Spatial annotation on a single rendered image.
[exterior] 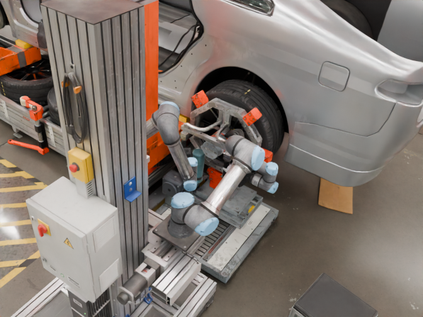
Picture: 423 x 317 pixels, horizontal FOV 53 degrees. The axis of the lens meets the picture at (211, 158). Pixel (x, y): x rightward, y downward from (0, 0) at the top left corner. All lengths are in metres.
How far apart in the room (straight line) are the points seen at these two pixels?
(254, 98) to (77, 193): 1.38
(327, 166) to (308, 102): 0.46
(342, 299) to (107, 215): 1.61
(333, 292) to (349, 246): 0.83
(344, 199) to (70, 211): 2.70
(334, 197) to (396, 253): 0.70
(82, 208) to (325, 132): 1.57
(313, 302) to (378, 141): 1.05
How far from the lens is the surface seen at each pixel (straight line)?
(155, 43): 2.64
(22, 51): 4.53
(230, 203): 3.33
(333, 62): 2.53
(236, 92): 2.79
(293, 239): 3.49
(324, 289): 2.84
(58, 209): 1.90
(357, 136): 2.67
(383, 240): 3.78
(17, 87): 4.34
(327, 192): 3.98
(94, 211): 1.86
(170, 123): 2.21
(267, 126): 2.77
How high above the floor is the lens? 2.56
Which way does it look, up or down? 39 degrees down
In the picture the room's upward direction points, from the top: 6 degrees clockwise
